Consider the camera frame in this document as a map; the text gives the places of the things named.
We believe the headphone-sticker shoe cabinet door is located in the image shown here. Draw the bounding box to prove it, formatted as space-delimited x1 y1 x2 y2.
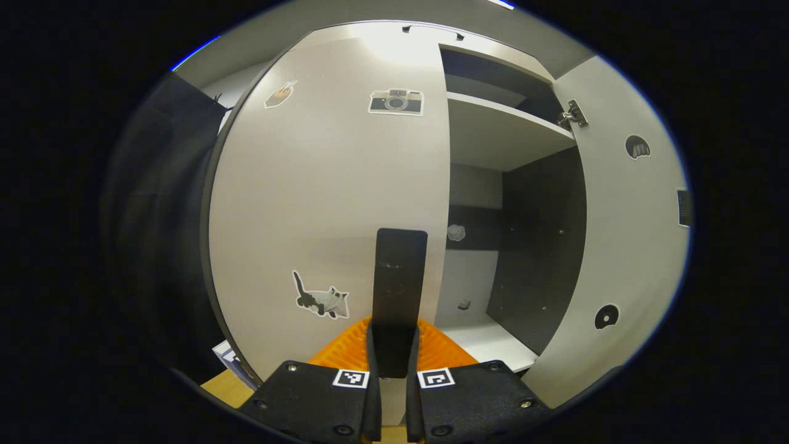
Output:
523 55 692 409

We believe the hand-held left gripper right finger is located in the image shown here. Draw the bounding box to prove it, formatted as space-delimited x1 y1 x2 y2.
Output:
406 318 551 443

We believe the beige double-door shoe cabinet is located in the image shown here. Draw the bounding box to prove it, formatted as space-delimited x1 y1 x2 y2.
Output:
200 18 589 377

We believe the camera-sticker shoe cabinet door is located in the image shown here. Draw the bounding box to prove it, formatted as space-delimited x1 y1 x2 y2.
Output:
208 37 452 426

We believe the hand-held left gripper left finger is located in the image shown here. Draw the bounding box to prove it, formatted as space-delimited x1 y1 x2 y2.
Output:
237 316 384 443

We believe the beige cabinet drawer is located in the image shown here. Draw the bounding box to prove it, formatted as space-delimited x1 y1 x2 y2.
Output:
302 20 555 84

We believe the black backdrop cloth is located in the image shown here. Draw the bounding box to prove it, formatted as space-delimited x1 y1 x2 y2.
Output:
100 73 232 386

